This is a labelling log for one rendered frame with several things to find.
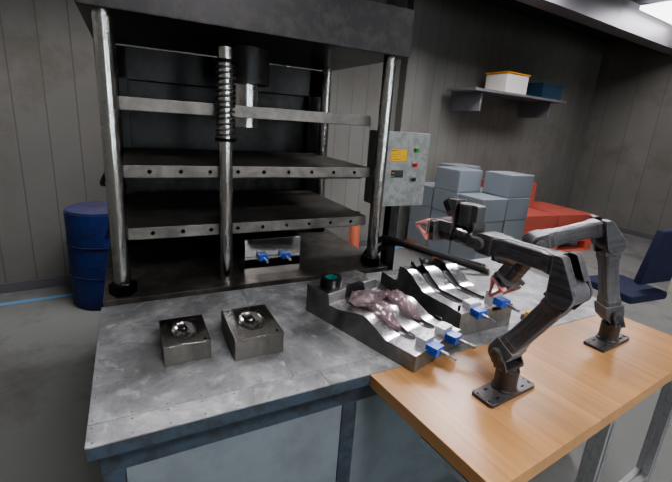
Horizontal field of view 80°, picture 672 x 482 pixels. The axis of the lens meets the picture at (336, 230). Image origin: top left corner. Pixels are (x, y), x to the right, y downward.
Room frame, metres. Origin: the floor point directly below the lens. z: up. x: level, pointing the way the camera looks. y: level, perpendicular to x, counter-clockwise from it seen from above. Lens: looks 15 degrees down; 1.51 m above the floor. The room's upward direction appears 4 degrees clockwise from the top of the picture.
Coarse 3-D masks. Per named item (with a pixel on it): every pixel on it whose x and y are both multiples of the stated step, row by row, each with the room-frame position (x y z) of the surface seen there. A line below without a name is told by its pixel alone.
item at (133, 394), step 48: (288, 288) 1.58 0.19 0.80; (384, 288) 1.65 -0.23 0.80; (528, 288) 1.77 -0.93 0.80; (144, 336) 1.13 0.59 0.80; (288, 336) 1.19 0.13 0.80; (336, 336) 1.21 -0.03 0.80; (480, 336) 1.28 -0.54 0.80; (96, 384) 0.89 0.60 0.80; (144, 384) 0.90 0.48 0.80; (192, 384) 0.92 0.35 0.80; (240, 384) 0.93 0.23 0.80; (288, 384) 0.94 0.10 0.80; (96, 432) 0.73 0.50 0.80; (144, 432) 0.74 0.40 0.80
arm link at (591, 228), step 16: (576, 224) 1.31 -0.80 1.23; (592, 224) 1.28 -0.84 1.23; (608, 224) 1.26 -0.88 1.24; (528, 240) 1.29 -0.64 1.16; (544, 240) 1.27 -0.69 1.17; (560, 240) 1.28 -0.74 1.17; (576, 240) 1.28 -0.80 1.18; (592, 240) 1.34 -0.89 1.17; (608, 240) 1.26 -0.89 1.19; (624, 240) 1.27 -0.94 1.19
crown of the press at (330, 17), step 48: (96, 0) 1.40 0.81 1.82; (144, 0) 1.47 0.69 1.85; (192, 0) 1.54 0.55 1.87; (240, 0) 1.62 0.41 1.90; (288, 0) 1.70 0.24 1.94; (336, 0) 1.80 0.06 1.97; (192, 48) 2.16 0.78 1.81; (240, 48) 1.94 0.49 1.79; (288, 48) 1.95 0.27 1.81; (336, 48) 1.87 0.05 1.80; (384, 48) 1.91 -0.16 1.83; (240, 96) 1.99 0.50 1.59
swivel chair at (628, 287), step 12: (660, 240) 2.69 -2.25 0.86; (648, 252) 2.73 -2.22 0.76; (660, 252) 2.72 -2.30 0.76; (648, 264) 2.71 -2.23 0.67; (660, 264) 2.76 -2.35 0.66; (624, 276) 3.05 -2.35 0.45; (636, 276) 2.76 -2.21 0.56; (648, 276) 2.74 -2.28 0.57; (660, 276) 2.80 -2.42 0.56; (624, 288) 2.78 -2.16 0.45; (636, 288) 2.80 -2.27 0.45; (648, 288) 2.82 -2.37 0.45; (624, 300) 2.66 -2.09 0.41; (636, 300) 2.64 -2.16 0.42; (648, 300) 2.69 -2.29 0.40
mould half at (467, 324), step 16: (384, 272) 1.69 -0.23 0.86; (400, 272) 1.59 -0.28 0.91; (416, 272) 1.54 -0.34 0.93; (432, 272) 1.57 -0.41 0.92; (400, 288) 1.58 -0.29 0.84; (416, 288) 1.49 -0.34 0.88; (448, 288) 1.50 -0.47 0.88; (480, 288) 1.52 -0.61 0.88; (432, 304) 1.40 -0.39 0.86; (448, 304) 1.34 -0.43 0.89; (480, 304) 1.36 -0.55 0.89; (512, 304) 1.39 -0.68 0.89; (448, 320) 1.31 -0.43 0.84; (464, 320) 1.28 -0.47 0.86; (480, 320) 1.31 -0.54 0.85; (496, 320) 1.35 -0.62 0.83
